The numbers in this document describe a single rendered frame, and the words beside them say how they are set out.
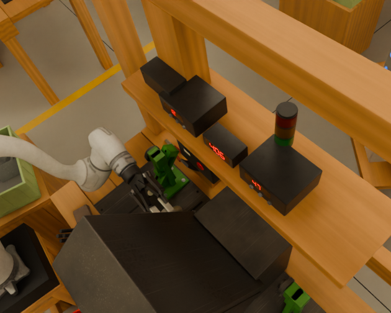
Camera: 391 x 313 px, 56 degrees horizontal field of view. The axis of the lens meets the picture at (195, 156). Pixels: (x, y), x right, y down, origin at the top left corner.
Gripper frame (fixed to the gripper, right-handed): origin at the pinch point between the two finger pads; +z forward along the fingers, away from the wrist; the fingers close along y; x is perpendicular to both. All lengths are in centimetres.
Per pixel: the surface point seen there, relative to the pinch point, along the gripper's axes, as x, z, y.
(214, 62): 203, -102, -11
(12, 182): 8, -74, -72
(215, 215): 1.8, 15.0, 14.5
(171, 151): 21.2, -18.6, 6.7
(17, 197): 2, -62, -68
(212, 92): -9, -9, 50
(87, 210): 9, -29, -41
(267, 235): 4.2, 31.3, 23.2
